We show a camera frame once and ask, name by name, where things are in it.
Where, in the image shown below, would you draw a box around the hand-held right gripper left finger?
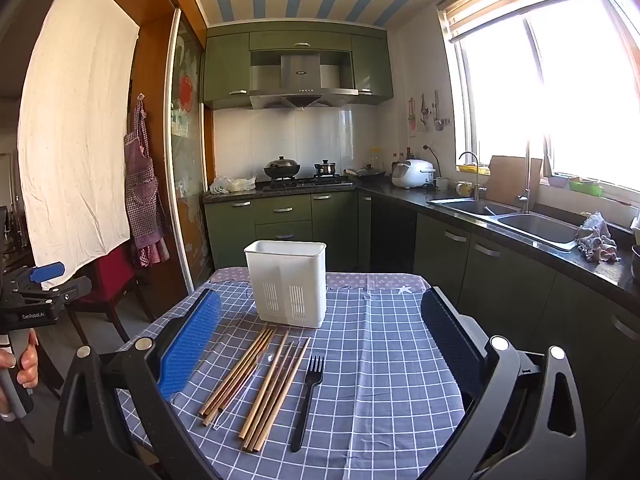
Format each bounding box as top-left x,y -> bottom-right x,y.
52,287 -> 226,480

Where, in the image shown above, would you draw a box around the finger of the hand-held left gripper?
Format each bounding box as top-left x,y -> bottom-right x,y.
6,261 -> 66,295
12,280 -> 94,312

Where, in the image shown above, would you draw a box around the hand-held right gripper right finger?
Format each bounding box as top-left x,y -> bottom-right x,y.
420,286 -> 588,480

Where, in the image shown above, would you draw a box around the pile of wooden chopsticks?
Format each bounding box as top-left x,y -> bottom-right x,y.
199,326 -> 312,453

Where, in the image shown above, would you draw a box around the person's left hand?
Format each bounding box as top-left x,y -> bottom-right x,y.
0,331 -> 40,390

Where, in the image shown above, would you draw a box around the red chair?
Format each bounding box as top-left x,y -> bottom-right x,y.
65,245 -> 147,346

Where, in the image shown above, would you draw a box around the clear plastic spoon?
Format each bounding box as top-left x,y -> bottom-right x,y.
212,351 -> 274,431

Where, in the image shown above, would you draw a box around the blue checked tablecloth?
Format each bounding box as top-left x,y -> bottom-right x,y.
117,280 -> 481,480

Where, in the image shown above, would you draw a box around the green sink base cabinets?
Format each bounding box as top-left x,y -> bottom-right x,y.
357,190 -> 640,411

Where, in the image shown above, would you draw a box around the purple patterned tablecloth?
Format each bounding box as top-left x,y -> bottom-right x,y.
210,266 -> 431,293

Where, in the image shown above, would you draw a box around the dark under-counter appliance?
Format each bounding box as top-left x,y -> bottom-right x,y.
370,195 -> 417,274

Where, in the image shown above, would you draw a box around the purple checked apron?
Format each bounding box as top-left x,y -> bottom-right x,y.
124,94 -> 171,268

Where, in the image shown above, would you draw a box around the black plastic fork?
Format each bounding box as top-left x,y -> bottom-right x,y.
291,355 -> 325,452

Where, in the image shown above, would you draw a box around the white hanging cloth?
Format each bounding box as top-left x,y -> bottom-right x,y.
17,0 -> 141,291

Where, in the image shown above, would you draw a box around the double steel sink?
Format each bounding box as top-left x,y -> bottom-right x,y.
427,197 -> 584,254

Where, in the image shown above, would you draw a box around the black stone countertop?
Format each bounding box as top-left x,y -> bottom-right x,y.
202,179 -> 640,302

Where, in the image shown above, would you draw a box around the green base cabinets with drawers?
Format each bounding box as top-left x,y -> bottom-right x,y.
204,191 -> 372,272

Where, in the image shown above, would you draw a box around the small steel faucet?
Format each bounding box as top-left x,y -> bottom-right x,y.
458,151 -> 489,201

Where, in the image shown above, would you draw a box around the white plastic bag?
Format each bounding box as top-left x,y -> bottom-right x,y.
209,174 -> 257,195

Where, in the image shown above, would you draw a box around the wooden cutting board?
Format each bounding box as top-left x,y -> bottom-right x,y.
485,155 -> 544,206

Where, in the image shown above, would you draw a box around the white rice cooker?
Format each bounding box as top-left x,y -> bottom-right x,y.
391,159 -> 435,190

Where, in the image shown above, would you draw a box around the grey dishcloth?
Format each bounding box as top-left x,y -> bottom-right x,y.
575,211 -> 622,264

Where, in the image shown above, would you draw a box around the tall steel faucet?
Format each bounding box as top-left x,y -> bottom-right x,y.
517,140 -> 535,214

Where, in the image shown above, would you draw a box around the sliding glass door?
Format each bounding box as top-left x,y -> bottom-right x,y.
165,7 -> 217,296

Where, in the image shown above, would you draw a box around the pan with glass lid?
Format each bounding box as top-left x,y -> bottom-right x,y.
345,162 -> 387,179

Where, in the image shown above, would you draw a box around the black wok with lid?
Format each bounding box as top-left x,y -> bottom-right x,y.
263,156 -> 302,181

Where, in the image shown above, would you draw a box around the green plastic container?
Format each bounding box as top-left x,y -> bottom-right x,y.
569,177 -> 604,197

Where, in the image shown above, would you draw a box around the black gas stove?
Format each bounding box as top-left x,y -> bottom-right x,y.
259,174 -> 355,191

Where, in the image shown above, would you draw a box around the hanging metal ladle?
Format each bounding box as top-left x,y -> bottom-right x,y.
432,90 -> 449,132

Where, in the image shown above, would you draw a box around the kitchen window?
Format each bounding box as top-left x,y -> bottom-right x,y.
436,0 -> 640,192

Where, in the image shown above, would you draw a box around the steel range hood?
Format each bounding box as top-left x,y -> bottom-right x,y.
248,52 -> 360,111

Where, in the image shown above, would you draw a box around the roller blind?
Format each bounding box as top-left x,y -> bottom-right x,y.
436,0 -> 610,44

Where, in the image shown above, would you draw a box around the green wall cabinets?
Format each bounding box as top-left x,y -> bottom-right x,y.
202,26 -> 394,111

